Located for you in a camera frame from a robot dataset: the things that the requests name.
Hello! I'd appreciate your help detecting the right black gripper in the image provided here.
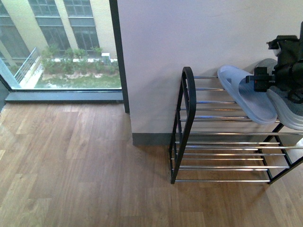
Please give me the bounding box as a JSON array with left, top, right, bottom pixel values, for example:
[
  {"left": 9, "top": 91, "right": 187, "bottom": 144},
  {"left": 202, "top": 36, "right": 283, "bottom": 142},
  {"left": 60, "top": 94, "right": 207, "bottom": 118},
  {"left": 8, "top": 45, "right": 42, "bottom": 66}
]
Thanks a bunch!
[{"left": 245, "top": 29, "right": 303, "bottom": 104}]

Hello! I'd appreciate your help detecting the grey sneaker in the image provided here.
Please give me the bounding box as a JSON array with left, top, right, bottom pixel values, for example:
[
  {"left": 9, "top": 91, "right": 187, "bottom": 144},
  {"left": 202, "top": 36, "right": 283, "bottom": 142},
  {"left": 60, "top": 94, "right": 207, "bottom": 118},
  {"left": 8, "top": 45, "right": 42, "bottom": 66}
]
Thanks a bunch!
[{"left": 254, "top": 58, "right": 303, "bottom": 130}]

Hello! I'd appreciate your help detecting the light blue slipper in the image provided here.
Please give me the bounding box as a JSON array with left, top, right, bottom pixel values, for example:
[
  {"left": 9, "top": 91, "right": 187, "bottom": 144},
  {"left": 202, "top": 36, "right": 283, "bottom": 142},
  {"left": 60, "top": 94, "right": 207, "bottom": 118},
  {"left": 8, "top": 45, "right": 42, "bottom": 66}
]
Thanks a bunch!
[{"left": 217, "top": 65, "right": 277, "bottom": 125}]

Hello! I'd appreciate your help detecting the black metal shoe rack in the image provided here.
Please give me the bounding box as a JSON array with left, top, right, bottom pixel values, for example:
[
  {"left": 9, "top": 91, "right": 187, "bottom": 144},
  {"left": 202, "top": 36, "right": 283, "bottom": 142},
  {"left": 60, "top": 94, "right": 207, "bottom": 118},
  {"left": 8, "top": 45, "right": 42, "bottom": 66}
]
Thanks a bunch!
[{"left": 169, "top": 67, "right": 303, "bottom": 184}]

